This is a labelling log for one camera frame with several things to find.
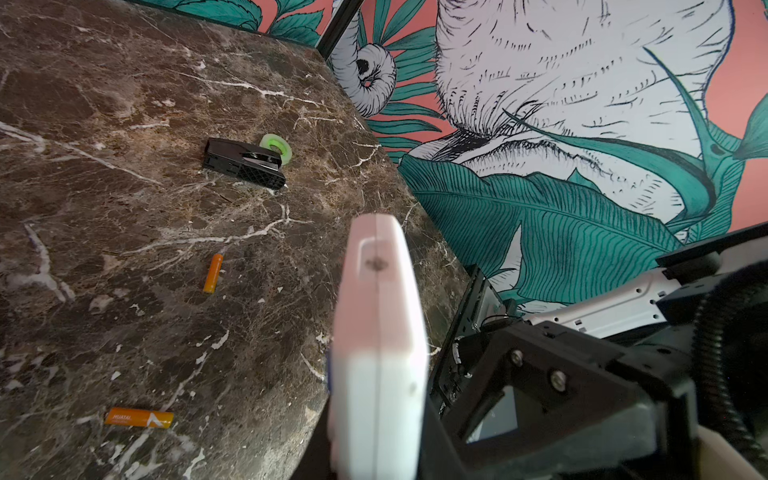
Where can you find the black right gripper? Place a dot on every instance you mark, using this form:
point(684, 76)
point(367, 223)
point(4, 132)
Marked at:
point(512, 400)

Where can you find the white remote control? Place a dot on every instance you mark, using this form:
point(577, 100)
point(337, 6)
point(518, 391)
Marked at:
point(379, 357)

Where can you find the orange AA battery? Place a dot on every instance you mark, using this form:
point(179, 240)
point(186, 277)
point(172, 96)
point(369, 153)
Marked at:
point(139, 418)
point(213, 274)

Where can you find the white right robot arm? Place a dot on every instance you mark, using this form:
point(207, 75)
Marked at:
point(708, 303)

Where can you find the green tape roll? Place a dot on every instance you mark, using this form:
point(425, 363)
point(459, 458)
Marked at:
point(279, 146)

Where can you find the black stapler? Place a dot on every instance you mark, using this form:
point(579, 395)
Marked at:
point(245, 162)

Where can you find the black corner frame post right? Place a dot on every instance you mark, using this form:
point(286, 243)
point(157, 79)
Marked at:
point(343, 12)

